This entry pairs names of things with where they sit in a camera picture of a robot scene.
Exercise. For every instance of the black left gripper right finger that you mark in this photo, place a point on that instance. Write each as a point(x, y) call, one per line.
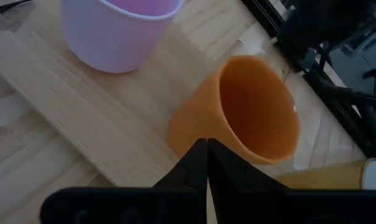
point(268, 205)

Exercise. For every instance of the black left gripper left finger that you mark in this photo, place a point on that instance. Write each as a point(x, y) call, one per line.
point(122, 205)

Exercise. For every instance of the large mug with white inside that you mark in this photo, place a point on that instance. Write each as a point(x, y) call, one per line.
point(324, 174)

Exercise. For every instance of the medium orange plastic cup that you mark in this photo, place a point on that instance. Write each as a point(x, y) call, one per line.
point(203, 121)

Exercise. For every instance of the small purple plastic cup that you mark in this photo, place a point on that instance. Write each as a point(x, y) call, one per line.
point(113, 40)

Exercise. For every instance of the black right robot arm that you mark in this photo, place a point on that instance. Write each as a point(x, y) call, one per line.
point(315, 25)

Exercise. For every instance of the black frame rails by right arm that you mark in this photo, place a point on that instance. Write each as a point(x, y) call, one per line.
point(330, 90)

